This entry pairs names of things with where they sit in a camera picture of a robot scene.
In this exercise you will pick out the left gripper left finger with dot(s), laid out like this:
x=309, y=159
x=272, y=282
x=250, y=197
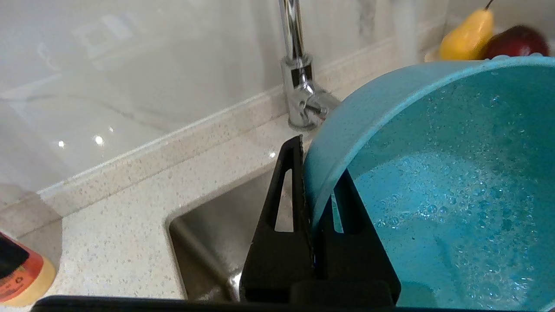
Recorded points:
x=277, y=260

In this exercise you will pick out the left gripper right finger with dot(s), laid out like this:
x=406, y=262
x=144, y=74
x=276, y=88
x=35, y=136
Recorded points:
x=355, y=260

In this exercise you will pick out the teal bowl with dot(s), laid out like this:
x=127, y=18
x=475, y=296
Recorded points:
x=455, y=195

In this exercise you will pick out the chrome faucet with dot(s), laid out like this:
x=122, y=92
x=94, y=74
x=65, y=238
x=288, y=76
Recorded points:
x=299, y=86

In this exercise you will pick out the orange dish soap bottle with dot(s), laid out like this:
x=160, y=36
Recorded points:
x=21, y=277

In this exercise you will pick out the stainless steel sink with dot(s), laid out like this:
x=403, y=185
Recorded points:
x=208, y=242

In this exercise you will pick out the yellow pear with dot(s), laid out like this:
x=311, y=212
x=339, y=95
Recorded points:
x=468, y=37

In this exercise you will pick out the dark red apple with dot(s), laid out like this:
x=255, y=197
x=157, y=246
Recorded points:
x=516, y=43

